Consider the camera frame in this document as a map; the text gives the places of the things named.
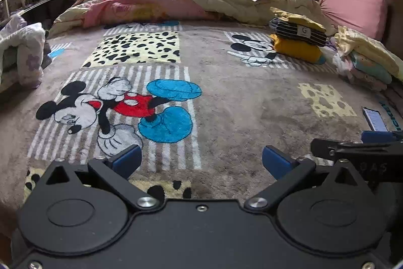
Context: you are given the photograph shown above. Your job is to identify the cluttered side desk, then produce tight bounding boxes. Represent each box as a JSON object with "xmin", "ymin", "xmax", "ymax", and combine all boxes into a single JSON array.
[{"xmin": 1, "ymin": 0, "xmax": 72, "ymax": 30}]

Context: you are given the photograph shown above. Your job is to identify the smartphone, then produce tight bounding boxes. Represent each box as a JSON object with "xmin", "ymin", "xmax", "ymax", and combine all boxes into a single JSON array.
[{"xmin": 362, "ymin": 107, "xmax": 388, "ymax": 132}]

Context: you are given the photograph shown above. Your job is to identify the black striped folded garment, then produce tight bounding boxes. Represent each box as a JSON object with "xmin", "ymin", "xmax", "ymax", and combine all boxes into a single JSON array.
[{"xmin": 269, "ymin": 18, "xmax": 326, "ymax": 46}]

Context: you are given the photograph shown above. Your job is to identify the pale yellow folded clothes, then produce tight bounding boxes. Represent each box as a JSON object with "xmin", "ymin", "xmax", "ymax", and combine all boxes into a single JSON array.
[{"xmin": 334, "ymin": 25, "xmax": 403, "ymax": 80}]

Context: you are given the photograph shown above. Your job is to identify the pink pillow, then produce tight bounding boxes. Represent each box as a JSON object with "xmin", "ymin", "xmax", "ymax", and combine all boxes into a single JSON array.
[{"xmin": 318, "ymin": 0, "xmax": 387, "ymax": 41}]

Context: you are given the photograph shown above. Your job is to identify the white floral garment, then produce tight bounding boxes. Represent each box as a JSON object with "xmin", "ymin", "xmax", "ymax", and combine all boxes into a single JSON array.
[{"xmin": 1, "ymin": 14, "xmax": 51, "ymax": 92}]

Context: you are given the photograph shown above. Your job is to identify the Mickey Mouse bed blanket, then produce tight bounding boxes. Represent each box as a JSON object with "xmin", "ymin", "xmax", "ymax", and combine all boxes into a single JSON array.
[{"xmin": 1, "ymin": 22, "xmax": 402, "ymax": 231}]

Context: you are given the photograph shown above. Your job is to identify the yellow folded garment top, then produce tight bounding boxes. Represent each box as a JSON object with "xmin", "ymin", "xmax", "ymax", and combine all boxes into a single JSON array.
[{"xmin": 270, "ymin": 7, "xmax": 326, "ymax": 33}]

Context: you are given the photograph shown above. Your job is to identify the mustard folded garment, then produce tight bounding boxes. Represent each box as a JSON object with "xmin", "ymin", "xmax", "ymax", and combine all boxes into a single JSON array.
[{"xmin": 270, "ymin": 34, "xmax": 326, "ymax": 65}]

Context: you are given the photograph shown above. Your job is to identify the teal pink folded clothes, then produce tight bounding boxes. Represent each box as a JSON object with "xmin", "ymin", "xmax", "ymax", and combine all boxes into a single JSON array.
[{"xmin": 332, "ymin": 51, "xmax": 392, "ymax": 92}]

